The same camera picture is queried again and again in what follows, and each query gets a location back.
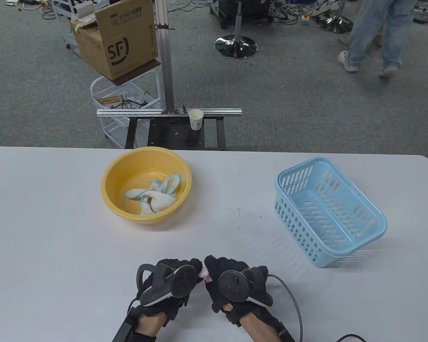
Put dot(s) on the light blue plastic basket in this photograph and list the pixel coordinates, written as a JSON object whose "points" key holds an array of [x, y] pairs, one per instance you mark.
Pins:
{"points": [[342, 228]]}

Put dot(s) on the white blue-trimmed sock pair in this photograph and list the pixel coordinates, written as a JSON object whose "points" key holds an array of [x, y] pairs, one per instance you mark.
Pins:
{"points": [[157, 205]]}

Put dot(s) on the black wheeled equipment base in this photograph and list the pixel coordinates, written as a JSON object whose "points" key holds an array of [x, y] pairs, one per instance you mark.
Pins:
{"points": [[228, 10]]}

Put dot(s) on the black metal stand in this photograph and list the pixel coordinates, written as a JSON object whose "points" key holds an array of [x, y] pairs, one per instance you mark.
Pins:
{"points": [[171, 133]]}

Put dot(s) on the person's right hand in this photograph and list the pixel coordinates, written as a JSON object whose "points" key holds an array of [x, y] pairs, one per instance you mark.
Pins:
{"points": [[214, 263]]}

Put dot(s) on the dark grey white controller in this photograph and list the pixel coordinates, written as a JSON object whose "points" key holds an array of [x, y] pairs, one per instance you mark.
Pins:
{"points": [[183, 281], [235, 286]]}

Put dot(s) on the person's right forearm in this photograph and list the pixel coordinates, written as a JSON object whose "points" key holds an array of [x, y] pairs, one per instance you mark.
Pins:
{"points": [[256, 329]]}

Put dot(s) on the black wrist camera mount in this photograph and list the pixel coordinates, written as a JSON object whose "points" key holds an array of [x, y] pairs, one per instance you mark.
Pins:
{"points": [[285, 333], [126, 327]]}

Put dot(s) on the person's left hand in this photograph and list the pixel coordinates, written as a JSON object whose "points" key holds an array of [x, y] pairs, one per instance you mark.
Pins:
{"points": [[180, 263]]}

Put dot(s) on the brown wooden board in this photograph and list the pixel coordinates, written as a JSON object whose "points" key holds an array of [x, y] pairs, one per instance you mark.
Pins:
{"points": [[142, 69]]}

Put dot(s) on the aluminium profile frame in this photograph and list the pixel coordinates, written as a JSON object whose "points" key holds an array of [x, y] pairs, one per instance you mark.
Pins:
{"points": [[166, 71]]}

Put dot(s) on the brown cardboard box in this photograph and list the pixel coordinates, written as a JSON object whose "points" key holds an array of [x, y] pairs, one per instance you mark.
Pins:
{"points": [[128, 39]]}

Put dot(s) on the yellow plastic basin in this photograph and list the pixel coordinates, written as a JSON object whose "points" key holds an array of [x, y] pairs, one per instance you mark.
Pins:
{"points": [[128, 171]]}

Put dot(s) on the white pink-trimmed sock pair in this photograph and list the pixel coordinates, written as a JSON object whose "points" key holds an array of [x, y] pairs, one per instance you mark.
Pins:
{"points": [[204, 276]]}

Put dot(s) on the chrome stool base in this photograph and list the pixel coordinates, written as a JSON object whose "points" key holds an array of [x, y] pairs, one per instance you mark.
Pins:
{"points": [[235, 46], [335, 25]]}

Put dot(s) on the small brown box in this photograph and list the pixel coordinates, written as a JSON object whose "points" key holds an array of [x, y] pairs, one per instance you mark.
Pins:
{"points": [[110, 100]]}

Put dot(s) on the blue-trimmed white dish cloth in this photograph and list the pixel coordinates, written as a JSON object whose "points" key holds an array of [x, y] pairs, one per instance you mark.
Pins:
{"points": [[173, 181]]}

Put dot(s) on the white paper cup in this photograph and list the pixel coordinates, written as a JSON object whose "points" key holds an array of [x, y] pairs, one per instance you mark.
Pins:
{"points": [[196, 119]]}

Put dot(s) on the white metal rack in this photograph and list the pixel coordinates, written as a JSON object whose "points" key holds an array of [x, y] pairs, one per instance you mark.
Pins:
{"points": [[62, 21]]}

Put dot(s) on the person's left forearm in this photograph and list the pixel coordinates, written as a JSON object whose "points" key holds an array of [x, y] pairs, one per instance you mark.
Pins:
{"points": [[151, 326]]}

